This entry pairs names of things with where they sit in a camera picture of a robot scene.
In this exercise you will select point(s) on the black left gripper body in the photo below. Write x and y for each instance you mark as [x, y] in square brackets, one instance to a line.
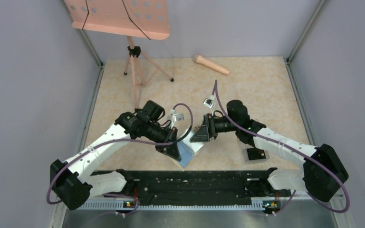
[170, 135]

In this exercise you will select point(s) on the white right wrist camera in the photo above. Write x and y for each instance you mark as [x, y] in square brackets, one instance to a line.
[210, 103]

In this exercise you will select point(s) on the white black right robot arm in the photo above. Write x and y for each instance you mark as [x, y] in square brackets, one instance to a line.
[320, 171]

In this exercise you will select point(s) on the pink microphone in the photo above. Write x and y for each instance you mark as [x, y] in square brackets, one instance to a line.
[199, 59]

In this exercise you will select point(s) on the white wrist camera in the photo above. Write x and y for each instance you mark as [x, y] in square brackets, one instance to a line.
[174, 117]
[210, 103]

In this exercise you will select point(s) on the pink music stand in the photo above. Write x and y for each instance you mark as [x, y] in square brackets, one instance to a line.
[129, 18]

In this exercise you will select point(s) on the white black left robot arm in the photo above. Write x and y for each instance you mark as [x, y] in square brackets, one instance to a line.
[72, 181]

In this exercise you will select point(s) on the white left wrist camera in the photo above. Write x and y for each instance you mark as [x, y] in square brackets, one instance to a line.
[174, 117]

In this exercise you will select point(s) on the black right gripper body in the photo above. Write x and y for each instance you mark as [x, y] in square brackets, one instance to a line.
[212, 133]

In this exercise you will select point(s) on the beige leather card holder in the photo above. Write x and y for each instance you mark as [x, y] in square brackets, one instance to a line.
[190, 146]

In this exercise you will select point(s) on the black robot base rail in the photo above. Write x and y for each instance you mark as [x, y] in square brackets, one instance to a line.
[196, 188]

